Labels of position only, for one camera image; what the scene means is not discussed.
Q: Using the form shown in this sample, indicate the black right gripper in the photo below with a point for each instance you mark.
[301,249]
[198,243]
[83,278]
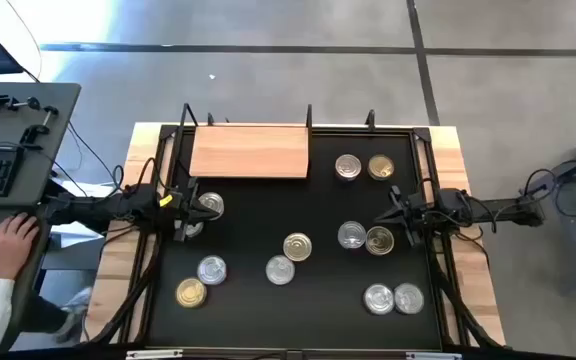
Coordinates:
[415,215]

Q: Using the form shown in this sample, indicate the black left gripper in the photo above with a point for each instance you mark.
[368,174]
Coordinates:
[180,210]

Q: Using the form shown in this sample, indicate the silver-lid blue-label tuna can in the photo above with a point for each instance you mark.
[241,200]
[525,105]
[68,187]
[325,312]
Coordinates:
[213,199]
[348,166]

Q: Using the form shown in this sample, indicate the gold-lid blue-label tuna can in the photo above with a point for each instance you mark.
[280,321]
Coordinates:
[380,240]
[297,246]

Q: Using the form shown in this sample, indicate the silver-lid red-label tuna can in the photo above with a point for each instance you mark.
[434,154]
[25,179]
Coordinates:
[352,234]
[280,270]
[212,270]

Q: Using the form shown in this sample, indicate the gold-lid green-label tuna can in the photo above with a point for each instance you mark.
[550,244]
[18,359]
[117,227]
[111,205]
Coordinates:
[191,292]

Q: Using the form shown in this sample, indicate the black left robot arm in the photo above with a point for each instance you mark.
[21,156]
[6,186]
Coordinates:
[93,210]

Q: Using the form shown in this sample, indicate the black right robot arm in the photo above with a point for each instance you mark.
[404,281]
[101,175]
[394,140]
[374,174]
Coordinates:
[493,210]

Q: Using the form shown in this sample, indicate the light wooden shelf board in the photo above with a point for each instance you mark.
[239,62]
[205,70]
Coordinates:
[248,150]

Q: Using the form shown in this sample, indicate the yellow tape tag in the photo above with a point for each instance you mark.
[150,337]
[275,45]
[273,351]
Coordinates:
[166,200]

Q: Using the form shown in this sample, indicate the black table mat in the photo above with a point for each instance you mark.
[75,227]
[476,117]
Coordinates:
[318,310]

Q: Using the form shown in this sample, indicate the person's foot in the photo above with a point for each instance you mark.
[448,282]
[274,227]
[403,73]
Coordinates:
[75,310]

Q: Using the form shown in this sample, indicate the grey side desk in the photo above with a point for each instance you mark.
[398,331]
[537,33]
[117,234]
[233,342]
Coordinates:
[38,170]

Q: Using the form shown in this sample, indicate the person's hand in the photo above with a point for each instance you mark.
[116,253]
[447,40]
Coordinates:
[13,245]

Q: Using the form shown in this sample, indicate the black metal table frame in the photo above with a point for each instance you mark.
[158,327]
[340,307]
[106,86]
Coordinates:
[420,134]

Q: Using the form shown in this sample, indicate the black shelf post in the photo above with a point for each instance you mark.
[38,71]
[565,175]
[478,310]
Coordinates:
[309,116]
[210,119]
[370,118]
[186,115]

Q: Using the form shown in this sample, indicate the silver metal bracket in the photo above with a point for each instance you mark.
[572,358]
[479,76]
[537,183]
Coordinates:
[153,354]
[433,356]

